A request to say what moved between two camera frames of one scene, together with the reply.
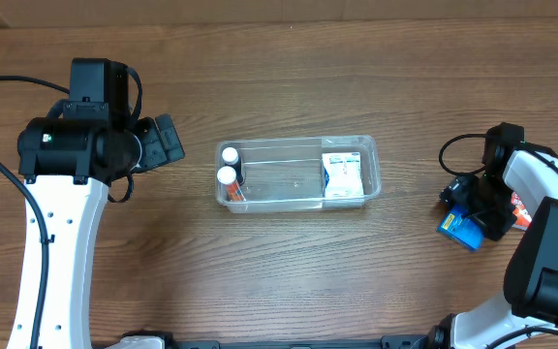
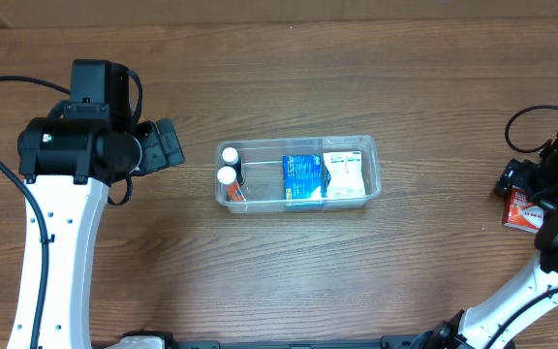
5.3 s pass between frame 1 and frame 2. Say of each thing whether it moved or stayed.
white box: stayed
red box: stayed
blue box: moved
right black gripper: moved
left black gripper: stayed
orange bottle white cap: stayed
